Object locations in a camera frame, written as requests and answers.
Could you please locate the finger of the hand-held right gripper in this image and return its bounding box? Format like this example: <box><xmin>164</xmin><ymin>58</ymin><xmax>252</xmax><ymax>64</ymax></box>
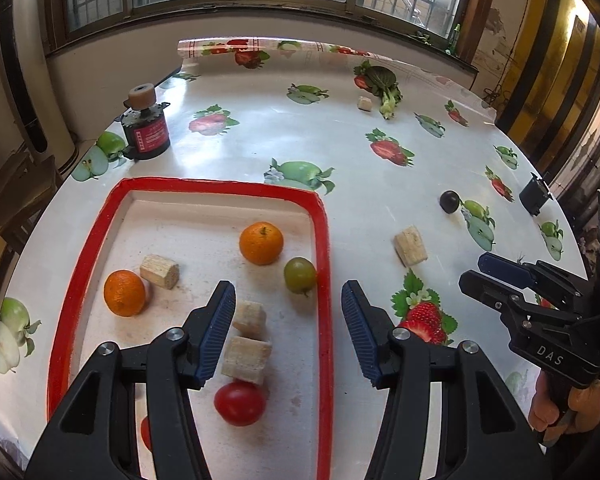
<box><xmin>478</xmin><ymin>252</ymin><xmax>589</xmax><ymax>314</ymax></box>
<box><xmin>458</xmin><ymin>269</ymin><xmax>582</xmax><ymax>324</ymax></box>

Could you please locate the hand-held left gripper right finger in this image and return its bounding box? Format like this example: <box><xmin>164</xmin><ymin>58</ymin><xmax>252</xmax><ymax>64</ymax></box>
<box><xmin>341</xmin><ymin>280</ymin><xmax>553</xmax><ymax>480</ymax></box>

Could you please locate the red rimmed white tray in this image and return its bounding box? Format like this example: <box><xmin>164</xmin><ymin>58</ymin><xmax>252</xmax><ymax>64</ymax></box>
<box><xmin>46</xmin><ymin>176</ymin><xmax>335</xmax><ymax>480</ymax></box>

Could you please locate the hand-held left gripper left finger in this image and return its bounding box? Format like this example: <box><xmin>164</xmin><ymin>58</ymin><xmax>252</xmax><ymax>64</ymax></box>
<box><xmin>25</xmin><ymin>280</ymin><xmax>237</xmax><ymax>480</ymax></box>

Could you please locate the small black box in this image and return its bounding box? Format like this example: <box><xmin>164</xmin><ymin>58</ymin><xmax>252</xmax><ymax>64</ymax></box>
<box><xmin>519</xmin><ymin>173</ymin><xmax>552</xmax><ymax>217</ymax></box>

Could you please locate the fruit printed tablecloth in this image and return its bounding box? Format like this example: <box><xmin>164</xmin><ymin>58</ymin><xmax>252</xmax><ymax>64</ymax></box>
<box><xmin>0</xmin><ymin>37</ymin><xmax>588</xmax><ymax>480</ymax></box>

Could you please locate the green bok choy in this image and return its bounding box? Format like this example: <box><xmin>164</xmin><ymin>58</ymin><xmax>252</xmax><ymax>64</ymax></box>
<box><xmin>355</xmin><ymin>60</ymin><xmax>403</xmax><ymax>121</ymax></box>

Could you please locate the black motor with tan wheel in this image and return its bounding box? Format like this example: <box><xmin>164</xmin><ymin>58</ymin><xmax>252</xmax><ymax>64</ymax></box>
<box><xmin>115</xmin><ymin>83</ymin><xmax>172</xmax><ymax>161</ymax></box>

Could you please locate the green plum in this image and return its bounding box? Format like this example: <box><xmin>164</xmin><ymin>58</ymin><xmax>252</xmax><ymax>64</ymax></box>
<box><xmin>284</xmin><ymin>257</ymin><xmax>317</xmax><ymax>295</ymax></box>

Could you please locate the wooden stool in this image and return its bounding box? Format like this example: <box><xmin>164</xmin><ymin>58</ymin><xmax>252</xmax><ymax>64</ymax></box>
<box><xmin>0</xmin><ymin>152</ymin><xmax>63</xmax><ymax>256</ymax></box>

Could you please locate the white tower air conditioner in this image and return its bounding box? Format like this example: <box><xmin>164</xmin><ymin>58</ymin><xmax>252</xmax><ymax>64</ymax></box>
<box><xmin>0</xmin><ymin>0</ymin><xmax>78</xmax><ymax>171</ymax></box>

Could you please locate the person's right hand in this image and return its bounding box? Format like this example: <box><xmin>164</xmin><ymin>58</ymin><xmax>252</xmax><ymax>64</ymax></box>
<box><xmin>527</xmin><ymin>372</ymin><xmax>600</xmax><ymax>444</ymax></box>

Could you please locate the orange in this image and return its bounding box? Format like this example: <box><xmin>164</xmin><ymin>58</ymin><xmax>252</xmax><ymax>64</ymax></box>
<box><xmin>103</xmin><ymin>269</ymin><xmax>146</xmax><ymax>318</ymax></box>
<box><xmin>239</xmin><ymin>222</ymin><xmax>284</xmax><ymax>266</ymax></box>

